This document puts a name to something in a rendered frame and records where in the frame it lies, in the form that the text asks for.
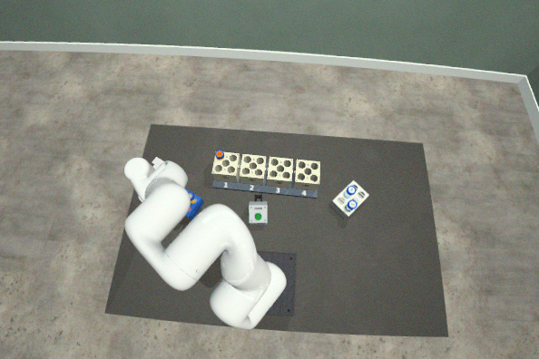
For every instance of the white tube rack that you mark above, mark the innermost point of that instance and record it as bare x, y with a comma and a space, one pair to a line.
337, 205

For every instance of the cream block with round holes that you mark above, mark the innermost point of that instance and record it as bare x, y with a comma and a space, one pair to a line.
227, 169
279, 172
252, 169
304, 178

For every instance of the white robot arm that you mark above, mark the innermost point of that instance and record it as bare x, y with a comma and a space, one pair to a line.
256, 284

